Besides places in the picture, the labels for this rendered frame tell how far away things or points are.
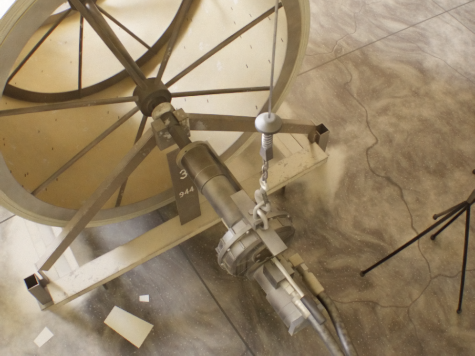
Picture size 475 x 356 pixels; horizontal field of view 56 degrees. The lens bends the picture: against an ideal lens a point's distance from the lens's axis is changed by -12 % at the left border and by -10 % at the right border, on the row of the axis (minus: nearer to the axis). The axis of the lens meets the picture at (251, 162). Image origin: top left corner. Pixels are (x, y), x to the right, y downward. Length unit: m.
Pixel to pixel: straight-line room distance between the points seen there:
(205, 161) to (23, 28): 0.83
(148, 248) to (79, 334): 0.62
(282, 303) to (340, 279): 1.06
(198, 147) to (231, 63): 1.11
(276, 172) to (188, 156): 0.98
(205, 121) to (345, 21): 2.19
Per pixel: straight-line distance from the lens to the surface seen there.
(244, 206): 1.61
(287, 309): 1.68
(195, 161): 1.84
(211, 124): 2.20
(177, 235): 2.57
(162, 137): 2.03
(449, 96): 3.74
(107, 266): 2.56
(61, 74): 3.53
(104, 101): 2.03
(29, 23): 1.67
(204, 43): 3.10
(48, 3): 1.65
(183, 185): 2.31
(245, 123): 2.35
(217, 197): 1.77
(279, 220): 1.64
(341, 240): 2.81
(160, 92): 2.08
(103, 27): 2.54
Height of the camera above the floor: 2.47
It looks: 55 degrees down
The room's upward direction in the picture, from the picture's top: 2 degrees clockwise
